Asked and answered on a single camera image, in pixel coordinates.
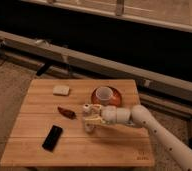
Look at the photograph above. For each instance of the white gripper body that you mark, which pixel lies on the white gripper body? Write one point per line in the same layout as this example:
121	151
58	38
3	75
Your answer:
109	114

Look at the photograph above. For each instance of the black remote phone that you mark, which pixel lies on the black remote phone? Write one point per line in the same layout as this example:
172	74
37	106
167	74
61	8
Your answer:
52	138

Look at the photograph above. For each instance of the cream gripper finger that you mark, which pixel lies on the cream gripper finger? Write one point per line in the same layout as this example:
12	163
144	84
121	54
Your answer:
95	121
96	108

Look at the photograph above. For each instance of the dark red chili pepper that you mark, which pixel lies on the dark red chili pepper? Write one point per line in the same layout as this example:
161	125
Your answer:
67	113

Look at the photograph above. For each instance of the orange round plate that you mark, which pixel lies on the orange round plate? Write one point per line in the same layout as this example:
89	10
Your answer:
116	99

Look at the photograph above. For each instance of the white plastic cup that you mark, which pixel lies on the white plastic cup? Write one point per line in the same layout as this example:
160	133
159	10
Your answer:
103	95

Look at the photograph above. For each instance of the wooden low table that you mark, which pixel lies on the wooden low table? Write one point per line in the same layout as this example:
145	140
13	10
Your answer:
112	146

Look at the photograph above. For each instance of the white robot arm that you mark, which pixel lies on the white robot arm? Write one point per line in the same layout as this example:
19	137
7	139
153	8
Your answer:
139	116

